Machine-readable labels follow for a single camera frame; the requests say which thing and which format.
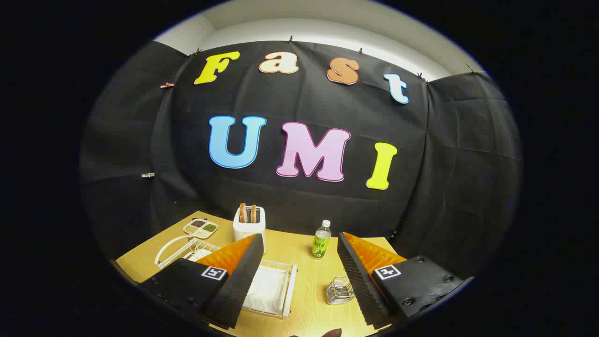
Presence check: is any white toaster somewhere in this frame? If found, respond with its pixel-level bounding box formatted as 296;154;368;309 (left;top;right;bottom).
233;206;267;253

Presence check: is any black backdrop cloth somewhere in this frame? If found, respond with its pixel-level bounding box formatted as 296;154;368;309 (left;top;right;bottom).
80;40;522;281

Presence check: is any divided white seasoning dish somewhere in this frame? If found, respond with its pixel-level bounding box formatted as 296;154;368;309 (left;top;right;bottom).
183;218;218;239

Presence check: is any white wire dish rack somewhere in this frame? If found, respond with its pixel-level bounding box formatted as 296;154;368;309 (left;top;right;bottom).
154;235;298;320

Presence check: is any metal wire basket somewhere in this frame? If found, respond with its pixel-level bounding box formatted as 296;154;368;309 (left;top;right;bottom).
326;276;356;306

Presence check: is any green tea bottle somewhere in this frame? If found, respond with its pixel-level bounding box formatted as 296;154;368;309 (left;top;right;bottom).
310;220;332;260

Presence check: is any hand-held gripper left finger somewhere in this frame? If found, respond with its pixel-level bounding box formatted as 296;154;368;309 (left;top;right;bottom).
138;233;265;330

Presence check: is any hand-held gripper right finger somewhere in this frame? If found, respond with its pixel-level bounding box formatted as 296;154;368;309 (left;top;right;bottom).
337;231;474;329

